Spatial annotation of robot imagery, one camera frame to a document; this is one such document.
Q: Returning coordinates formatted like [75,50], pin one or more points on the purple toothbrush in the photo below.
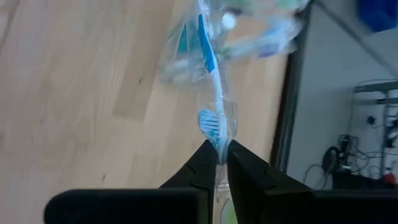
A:
[267,51]

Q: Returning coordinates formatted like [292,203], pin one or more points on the blue toothbrush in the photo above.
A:
[208,53]

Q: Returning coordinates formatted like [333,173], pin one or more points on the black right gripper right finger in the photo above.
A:
[295,208]

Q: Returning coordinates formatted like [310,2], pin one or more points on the clear acrylic organizer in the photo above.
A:
[177,62]

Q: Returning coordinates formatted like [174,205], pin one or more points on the blue plastic bin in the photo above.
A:
[377,14]

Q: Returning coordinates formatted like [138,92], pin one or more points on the black aluminium table frame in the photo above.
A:
[289,109]

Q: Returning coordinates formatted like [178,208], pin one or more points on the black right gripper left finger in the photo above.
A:
[155,208]

